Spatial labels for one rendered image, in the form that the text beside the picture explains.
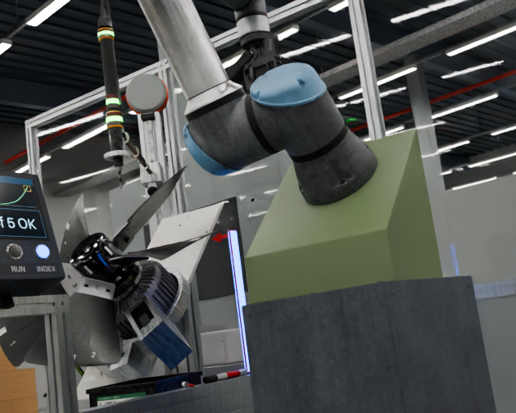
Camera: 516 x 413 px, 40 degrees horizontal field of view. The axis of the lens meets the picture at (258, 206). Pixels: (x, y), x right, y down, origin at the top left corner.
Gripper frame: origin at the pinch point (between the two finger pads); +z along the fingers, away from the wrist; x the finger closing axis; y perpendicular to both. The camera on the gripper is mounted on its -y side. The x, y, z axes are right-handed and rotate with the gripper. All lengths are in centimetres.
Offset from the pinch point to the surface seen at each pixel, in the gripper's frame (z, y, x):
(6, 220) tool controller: 22, -17, -65
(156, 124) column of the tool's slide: -34, -72, 73
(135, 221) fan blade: 11, -50, 17
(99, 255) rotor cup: 20, -52, 2
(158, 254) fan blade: 24.7, -29.4, -6.0
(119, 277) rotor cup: 26, -52, 9
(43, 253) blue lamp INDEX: 28, -15, -61
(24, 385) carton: 76, -643, 579
